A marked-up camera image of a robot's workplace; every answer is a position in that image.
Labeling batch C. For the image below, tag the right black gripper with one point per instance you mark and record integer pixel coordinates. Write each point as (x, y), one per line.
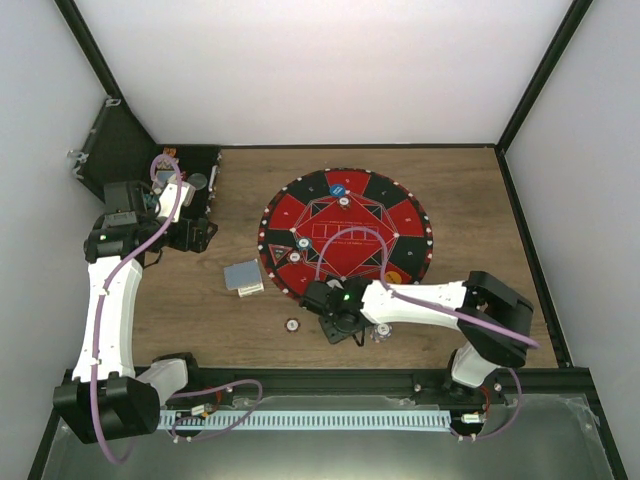
(333, 333)

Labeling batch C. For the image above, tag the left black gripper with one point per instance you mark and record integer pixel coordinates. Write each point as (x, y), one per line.
(201, 240)

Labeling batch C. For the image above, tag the brown 100 chip stack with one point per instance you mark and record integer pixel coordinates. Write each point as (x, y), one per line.
(292, 325)

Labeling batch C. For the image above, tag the triangular all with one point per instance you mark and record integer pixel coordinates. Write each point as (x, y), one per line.
(279, 253)

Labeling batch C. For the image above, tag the brown 100 chips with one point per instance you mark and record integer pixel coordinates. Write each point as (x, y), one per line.
(295, 257)
(344, 202)

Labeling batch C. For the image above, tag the teal chips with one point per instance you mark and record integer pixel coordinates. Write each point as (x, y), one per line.
(303, 243)

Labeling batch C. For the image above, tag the blue small blind button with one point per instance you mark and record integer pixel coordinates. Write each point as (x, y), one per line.
(337, 190)

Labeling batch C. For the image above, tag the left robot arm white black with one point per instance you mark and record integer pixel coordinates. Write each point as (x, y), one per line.
(104, 398)

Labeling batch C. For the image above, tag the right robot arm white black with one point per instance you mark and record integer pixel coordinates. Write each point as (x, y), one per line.
(494, 319)

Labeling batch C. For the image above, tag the purple chip stack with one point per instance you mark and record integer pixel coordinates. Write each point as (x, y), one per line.
(381, 333)

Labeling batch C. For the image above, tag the clear round dealer button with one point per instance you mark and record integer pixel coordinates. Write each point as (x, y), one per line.
(198, 180)

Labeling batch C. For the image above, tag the card deck in case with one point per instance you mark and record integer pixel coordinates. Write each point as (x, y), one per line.
(162, 177)

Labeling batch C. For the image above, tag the orange big blind button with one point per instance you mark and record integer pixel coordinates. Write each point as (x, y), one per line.
(393, 277)

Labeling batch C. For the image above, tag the white playing card box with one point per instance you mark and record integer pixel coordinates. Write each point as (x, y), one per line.
(251, 289)

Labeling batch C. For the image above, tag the black poker chip case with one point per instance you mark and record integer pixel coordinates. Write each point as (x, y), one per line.
(118, 148)

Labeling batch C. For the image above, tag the round red black poker mat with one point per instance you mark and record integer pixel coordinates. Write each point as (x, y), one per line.
(385, 228)

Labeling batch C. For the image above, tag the light blue slotted cable duct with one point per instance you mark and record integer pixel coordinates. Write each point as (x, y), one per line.
(382, 420)

